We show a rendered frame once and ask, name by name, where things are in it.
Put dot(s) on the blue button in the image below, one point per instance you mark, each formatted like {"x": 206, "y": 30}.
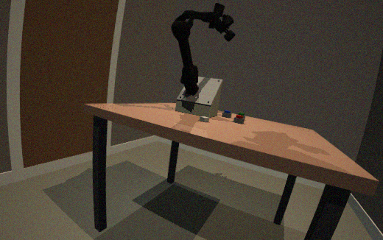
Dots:
{"x": 226, "y": 114}

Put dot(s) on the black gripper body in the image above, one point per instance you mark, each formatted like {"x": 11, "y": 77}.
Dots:
{"x": 228, "y": 35}

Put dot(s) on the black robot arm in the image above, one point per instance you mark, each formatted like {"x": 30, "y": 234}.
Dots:
{"x": 181, "y": 30}

